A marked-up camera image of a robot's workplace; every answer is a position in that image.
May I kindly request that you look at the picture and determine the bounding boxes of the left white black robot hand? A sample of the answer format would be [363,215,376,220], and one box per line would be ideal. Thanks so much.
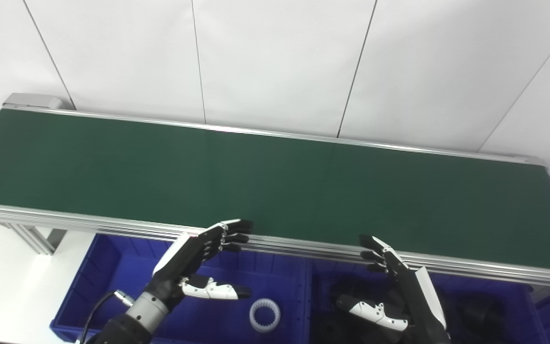
[144,219,254,311]

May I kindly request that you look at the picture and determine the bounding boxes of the white plastic gear ring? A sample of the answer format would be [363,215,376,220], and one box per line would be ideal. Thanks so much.
[249,298,282,333]

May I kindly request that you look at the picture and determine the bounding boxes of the grey conveyor end housing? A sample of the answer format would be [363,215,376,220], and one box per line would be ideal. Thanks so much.
[2,93,63,110]

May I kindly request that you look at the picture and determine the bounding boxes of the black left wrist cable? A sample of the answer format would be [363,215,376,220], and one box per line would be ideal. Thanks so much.
[79,289,135,344]

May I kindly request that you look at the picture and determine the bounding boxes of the aluminium conveyor leg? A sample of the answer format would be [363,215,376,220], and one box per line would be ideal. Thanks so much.
[8,223,68,257]

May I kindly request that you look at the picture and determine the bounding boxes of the green conveyor belt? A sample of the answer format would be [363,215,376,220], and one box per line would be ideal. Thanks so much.
[0,109,550,273]
[0,105,550,293]

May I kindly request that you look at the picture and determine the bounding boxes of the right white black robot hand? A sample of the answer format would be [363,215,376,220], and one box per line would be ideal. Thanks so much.
[336,234,451,344]

